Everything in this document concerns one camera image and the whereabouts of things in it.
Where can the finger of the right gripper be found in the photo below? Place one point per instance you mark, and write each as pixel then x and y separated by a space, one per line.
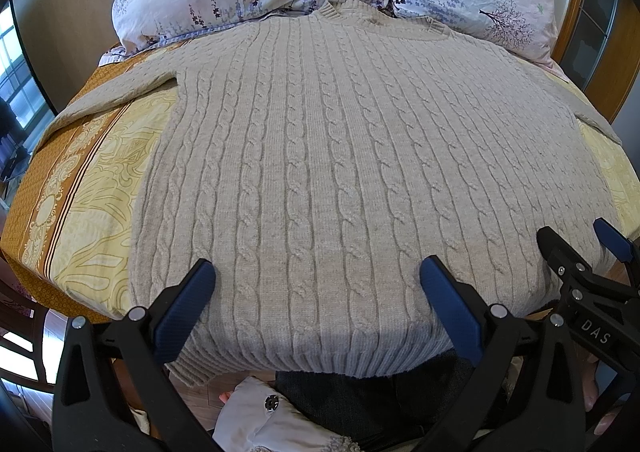
pixel 602 314
pixel 621 247

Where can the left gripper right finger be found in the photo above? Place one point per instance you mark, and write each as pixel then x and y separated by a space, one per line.
pixel 546 410

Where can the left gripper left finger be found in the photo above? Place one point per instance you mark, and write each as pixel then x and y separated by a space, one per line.
pixel 90 412

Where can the beige cable-knit sweater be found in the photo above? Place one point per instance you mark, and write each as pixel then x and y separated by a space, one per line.
pixel 317 160

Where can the wooden chair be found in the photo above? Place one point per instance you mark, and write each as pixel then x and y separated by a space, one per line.
pixel 22 329

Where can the yellow patterned bedspread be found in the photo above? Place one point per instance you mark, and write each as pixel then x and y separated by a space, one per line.
pixel 65 239

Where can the window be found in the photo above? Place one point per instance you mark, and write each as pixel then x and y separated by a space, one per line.
pixel 20 92

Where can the wooden wall shelf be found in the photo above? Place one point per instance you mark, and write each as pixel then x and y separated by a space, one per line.
pixel 598 49

